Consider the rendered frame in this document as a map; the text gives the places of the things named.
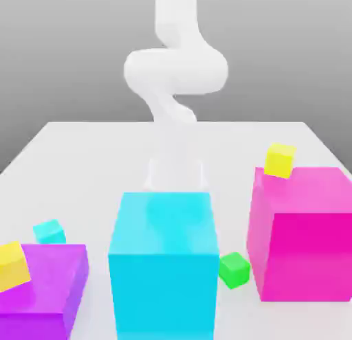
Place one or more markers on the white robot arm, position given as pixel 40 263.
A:
pixel 176 70

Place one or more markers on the small yellow cube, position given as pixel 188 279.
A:
pixel 279 161
pixel 12 265

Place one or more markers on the small green cube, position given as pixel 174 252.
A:
pixel 233 270

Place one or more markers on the small cyan cube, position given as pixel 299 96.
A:
pixel 49 232

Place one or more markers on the large cyan box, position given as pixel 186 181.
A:
pixel 162 276

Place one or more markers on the large pink box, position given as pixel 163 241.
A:
pixel 305 252

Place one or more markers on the large purple box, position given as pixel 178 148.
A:
pixel 52 276

